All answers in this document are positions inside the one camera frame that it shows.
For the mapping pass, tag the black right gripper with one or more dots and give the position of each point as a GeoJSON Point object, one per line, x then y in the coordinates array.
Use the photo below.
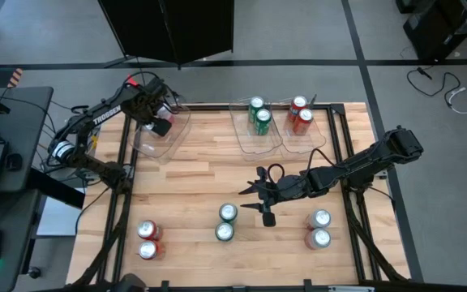
{"type": "Point", "coordinates": [286, 188]}

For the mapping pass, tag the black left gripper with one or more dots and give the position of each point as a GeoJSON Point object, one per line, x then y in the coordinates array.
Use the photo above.
{"type": "Point", "coordinates": [148, 101]}

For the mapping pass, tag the green Sprite soda can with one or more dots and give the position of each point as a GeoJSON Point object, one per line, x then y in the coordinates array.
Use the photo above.
{"type": "Point", "coordinates": [228, 211]}
{"type": "Point", "coordinates": [263, 117]}
{"type": "Point", "coordinates": [256, 103]}
{"type": "Point", "coordinates": [224, 231]}

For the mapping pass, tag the clear plastic bin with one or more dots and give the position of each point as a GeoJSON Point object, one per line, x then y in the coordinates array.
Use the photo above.
{"type": "Point", "coordinates": [254, 146]}
{"type": "Point", "coordinates": [302, 146]}
{"type": "Point", "coordinates": [164, 150]}

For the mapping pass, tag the red soda can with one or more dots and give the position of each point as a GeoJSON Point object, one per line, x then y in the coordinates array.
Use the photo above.
{"type": "Point", "coordinates": [147, 229]}
{"type": "Point", "coordinates": [298, 103]}
{"type": "Point", "coordinates": [147, 250]}
{"type": "Point", "coordinates": [304, 117]}

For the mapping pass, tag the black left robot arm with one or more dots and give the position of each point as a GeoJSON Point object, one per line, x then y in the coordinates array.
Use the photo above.
{"type": "Point", "coordinates": [108, 111]}

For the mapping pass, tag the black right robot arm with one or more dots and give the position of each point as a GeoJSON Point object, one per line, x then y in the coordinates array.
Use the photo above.
{"type": "Point", "coordinates": [363, 162]}

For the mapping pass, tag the black fabric divider screen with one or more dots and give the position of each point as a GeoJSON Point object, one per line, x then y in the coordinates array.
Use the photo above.
{"type": "Point", "coordinates": [168, 28]}

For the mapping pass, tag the grey power brick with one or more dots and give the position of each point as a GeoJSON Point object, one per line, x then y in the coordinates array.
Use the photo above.
{"type": "Point", "coordinates": [84, 175]}

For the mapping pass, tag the black desk crossbar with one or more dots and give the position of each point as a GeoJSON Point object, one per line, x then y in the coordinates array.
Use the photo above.
{"type": "Point", "coordinates": [55, 188]}

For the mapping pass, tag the white label strip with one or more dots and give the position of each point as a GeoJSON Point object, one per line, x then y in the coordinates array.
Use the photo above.
{"type": "Point", "coordinates": [351, 289]}

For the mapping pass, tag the dark grey desk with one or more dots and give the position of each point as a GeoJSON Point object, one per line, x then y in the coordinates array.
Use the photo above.
{"type": "Point", "coordinates": [18, 121]}

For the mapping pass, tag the orange black striped marker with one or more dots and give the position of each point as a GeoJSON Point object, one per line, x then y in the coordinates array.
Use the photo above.
{"type": "Point", "coordinates": [15, 77]}

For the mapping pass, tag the small black desk device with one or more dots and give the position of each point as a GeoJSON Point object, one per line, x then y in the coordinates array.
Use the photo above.
{"type": "Point", "coordinates": [13, 161]}

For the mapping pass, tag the white flat panel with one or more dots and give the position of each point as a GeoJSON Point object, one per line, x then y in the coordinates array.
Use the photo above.
{"type": "Point", "coordinates": [55, 219]}

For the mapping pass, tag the black caster wheel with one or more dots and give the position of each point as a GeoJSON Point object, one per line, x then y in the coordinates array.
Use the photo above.
{"type": "Point", "coordinates": [34, 272]}

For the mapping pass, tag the black equipment cases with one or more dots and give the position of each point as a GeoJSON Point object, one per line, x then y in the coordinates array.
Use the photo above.
{"type": "Point", "coordinates": [440, 28]}

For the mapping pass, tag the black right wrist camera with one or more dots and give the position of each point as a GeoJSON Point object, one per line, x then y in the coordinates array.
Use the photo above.
{"type": "Point", "coordinates": [269, 220]}

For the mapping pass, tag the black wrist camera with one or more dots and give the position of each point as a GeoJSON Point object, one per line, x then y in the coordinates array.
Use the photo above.
{"type": "Point", "coordinates": [269, 220]}
{"type": "Point", "coordinates": [161, 127]}

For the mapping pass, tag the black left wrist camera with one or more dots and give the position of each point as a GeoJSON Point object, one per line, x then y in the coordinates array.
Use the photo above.
{"type": "Point", "coordinates": [161, 127]}

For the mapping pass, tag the black aluminium table frame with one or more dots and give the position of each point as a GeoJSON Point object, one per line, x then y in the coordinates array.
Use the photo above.
{"type": "Point", "coordinates": [213, 108]}

